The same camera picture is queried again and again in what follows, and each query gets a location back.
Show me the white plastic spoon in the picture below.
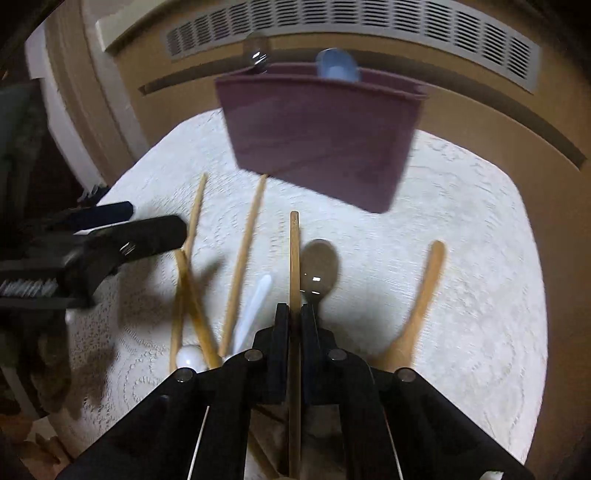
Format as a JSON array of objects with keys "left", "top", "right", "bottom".
[{"left": 173, "top": 273, "right": 273, "bottom": 373}]

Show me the metal spoon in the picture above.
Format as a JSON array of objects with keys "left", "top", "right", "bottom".
[
  {"left": 300, "top": 239, "right": 339, "bottom": 309},
  {"left": 242, "top": 30, "right": 271, "bottom": 74}
]

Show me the wooden chopstick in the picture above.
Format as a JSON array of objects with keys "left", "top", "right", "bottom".
[
  {"left": 174, "top": 249, "right": 222, "bottom": 369},
  {"left": 169, "top": 173, "right": 207, "bottom": 373},
  {"left": 218, "top": 175, "right": 267, "bottom": 357},
  {"left": 288, "top": 211, "right": 301, "bottom": 479}
]

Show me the wooden spoon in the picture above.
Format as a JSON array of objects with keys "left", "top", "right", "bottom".
[{"left": 373, "top": 240, "right": 447, "bottom": 372}]

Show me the white lace tablecloth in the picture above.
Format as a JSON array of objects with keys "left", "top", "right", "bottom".
[{"left": 51, "top": 110, "right": 547, "bottom": 479}]

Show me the metal spoon in holder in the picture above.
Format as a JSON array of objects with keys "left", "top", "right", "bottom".
[{"left": 242, "top": 30, "right": 271, "bottom": 74}]

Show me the purple plastic utensil holder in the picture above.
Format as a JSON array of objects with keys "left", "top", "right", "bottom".
[{"left": 215, "top": 62, "right": 427, "bottom": 213}]

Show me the blue plastic spoon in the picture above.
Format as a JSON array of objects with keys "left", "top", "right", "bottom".
[{"left": 315, "top": 48, "right": 361, "bottom": 82}]

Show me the grey ventilation grille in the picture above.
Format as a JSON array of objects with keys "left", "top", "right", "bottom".
[{"left": 161, "top": 0, "right": 541, "bottom": 93}]

